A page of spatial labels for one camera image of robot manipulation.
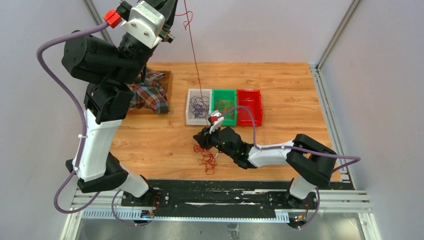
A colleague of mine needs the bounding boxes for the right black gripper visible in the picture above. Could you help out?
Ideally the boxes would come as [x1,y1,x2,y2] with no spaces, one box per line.
[194,124,236,159]

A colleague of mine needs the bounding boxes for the red orange cables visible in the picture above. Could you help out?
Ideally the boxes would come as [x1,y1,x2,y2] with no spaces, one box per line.
[193,144,220,176]

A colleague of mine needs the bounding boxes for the orange cable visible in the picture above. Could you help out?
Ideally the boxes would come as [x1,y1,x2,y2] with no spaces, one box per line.
[213,97,237,117]

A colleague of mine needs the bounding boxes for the red cable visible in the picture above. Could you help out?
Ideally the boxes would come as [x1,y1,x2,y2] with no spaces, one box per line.
[174,0,212,127]

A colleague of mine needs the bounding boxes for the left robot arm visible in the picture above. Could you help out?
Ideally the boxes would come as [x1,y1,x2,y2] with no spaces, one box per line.
[61,0,178,207]

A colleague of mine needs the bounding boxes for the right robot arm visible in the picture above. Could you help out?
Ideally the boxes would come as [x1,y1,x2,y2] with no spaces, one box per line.
[193,127,336,209]

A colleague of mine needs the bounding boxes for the white plastic bin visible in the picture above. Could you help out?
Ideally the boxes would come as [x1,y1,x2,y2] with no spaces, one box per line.
[185,88,212,126]

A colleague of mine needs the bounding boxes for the green plastic bin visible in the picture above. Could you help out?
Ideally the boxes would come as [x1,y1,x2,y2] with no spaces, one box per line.
[211,89,237,126]

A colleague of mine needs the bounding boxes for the red plastic bin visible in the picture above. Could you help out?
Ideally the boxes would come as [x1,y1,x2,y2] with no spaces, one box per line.
[236,89,264,127]

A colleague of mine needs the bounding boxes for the wooden tray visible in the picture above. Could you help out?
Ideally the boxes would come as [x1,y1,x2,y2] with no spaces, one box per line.
[132,70,173,116]

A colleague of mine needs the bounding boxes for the plaid shirt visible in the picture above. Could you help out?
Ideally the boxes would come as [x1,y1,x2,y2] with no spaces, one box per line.
[127,67,171,115]

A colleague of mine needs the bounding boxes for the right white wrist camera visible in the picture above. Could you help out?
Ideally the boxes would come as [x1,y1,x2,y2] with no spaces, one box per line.
[208,110,224,134]

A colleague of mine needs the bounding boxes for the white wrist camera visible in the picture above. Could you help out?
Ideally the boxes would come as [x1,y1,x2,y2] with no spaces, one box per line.
[120,0,166,49]
[208,110,224,134]

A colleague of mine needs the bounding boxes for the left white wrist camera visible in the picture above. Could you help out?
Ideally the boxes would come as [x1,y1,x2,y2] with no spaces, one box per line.
[120,0,166,49]

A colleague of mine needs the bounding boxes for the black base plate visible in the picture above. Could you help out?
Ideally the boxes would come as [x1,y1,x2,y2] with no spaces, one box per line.
[120,179,318,219]

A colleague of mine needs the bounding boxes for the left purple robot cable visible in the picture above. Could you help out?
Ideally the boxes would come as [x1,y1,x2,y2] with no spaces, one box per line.
[36,9,157,228]

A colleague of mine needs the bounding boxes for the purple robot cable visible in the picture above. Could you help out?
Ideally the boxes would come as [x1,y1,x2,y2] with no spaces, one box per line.
[209,105,362,230]
[36,9,157,228]

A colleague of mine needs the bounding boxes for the aluminium frame rail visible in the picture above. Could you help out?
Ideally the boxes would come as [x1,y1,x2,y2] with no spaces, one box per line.
[71,187,372,223]

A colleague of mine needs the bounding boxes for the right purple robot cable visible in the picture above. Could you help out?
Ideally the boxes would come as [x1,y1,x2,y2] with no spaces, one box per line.
[209,105,362,230]

